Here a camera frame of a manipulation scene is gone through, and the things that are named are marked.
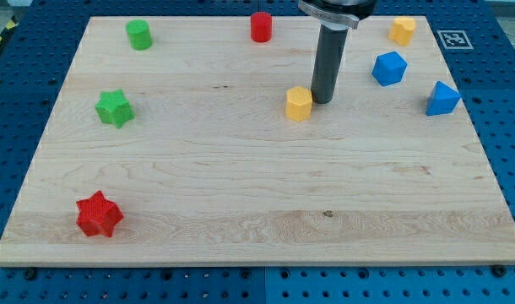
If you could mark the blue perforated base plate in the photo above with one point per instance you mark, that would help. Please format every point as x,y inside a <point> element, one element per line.
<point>36,60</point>

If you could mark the wooden board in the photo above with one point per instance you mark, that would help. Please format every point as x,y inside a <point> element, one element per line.
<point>211,172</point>

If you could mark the yellow heart block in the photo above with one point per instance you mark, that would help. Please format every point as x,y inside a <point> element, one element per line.
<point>402,30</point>

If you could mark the green star block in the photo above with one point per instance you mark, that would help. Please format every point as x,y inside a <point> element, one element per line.
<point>114,108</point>

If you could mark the blue cube block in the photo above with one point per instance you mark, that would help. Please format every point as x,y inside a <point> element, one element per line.
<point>389,68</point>

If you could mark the green cylinder block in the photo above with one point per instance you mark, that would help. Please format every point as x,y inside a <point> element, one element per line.
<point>138,34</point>

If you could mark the fiducial marker tag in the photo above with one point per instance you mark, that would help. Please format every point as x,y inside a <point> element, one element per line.
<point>455,40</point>

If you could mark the blue triangle block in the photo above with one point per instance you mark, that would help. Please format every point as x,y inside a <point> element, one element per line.
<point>442,100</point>

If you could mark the red cylinder block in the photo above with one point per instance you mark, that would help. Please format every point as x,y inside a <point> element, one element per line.
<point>261,24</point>

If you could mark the yellow hexagon block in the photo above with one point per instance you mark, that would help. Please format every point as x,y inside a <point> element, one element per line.
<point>298,103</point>

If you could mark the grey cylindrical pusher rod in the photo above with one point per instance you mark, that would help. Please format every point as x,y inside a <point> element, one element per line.
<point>330,49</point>

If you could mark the red star block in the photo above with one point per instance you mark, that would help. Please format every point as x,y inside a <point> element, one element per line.
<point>98,215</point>

